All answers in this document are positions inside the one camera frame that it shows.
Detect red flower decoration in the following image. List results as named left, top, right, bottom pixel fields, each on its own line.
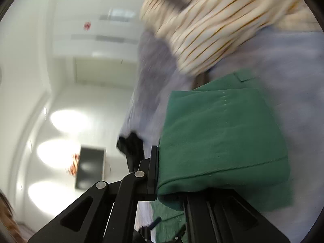
left=68, top=154, right=80, bottom=177

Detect wall-mounted dark television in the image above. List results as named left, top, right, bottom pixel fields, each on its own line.
left=75, top=146, right=106, bottom=191

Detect white wardrobe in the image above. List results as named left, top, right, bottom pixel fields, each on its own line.
left=53, top=0, right=144, bottom=88

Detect lavender plush bed blanket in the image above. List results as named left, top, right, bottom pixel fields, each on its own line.
left=120, top=28, right=323, bottom=242

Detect green trousers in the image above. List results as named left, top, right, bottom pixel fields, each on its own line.
left=151, top=68, right=294, bottom=243

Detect cream striped blanket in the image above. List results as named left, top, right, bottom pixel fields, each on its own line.
left=141, top=0, right=320, bottom=75

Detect black folded garment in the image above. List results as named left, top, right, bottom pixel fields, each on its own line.
left=116, top=132, right=144, bottom=173

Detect brown knitted scarf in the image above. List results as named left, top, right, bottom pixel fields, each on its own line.
left=191, top=71, right=210, bottom=90

